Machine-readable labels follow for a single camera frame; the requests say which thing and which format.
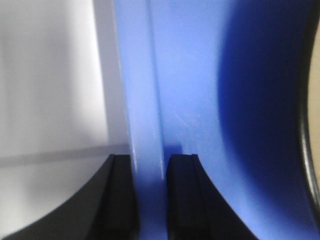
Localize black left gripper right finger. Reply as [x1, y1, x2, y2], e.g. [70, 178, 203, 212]
[166, 154, 257, 240]

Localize white cabinet shelving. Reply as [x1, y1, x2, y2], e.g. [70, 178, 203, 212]
[0, 0, 129, 238]

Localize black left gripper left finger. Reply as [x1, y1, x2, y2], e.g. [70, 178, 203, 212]
[6, 154, 139, 240]

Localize blue plastic tray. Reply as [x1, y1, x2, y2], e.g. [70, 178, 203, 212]
[114, 0, 320, 240]

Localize beige plate with black rim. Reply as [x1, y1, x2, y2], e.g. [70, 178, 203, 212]
[298, 0, 320, 219]

